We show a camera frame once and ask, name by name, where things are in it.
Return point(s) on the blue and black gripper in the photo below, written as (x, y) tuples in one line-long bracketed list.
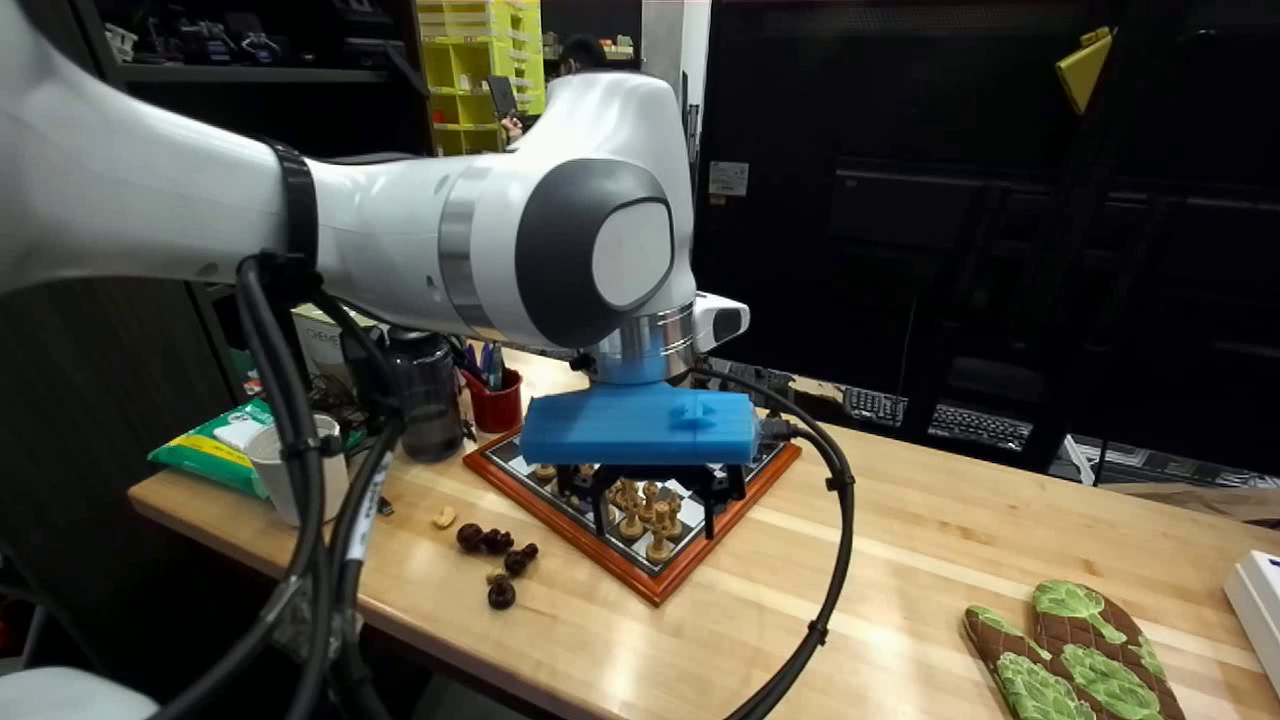
[(654, 431)]

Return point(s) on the dark rook chess piece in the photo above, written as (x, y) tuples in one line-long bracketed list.
[(500, 595)]

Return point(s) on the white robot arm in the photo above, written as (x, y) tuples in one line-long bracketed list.
[(573, 240)]

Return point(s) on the light chess pieces group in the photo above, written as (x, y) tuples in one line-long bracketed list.
[(642, 516)]

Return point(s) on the wooden framed chess board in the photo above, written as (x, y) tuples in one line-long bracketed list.
[(713, 511)]

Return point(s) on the dark chess piece on table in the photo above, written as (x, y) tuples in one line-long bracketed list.
[(497, 541), (468, 536)]

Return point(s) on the dark chess piece lying down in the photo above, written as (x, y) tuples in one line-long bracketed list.
[(521, 558)]

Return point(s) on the light chess piece on table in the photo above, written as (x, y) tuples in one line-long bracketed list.
[(446, 516)]

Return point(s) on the red pen cup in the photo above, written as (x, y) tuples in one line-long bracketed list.
[(492, 395)]

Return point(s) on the black jar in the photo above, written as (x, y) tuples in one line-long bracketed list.
[(426, 381)]

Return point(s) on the black cabinet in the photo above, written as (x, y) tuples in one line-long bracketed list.
[(907, 201)]

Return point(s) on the white cup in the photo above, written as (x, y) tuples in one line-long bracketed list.
[(274, 472)]

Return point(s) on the yellow storage shelf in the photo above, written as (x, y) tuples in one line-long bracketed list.
[(481, 60)]

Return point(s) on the green snack bag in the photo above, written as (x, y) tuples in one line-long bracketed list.
[(216, 451)]

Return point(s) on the green brown oven mitt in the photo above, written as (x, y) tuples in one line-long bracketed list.
[(1074, 657)]

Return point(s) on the yellow triangle marker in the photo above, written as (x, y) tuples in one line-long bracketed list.
[(1084, 67)]

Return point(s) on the white box at edge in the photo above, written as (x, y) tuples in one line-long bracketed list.
[(1253, 595)]

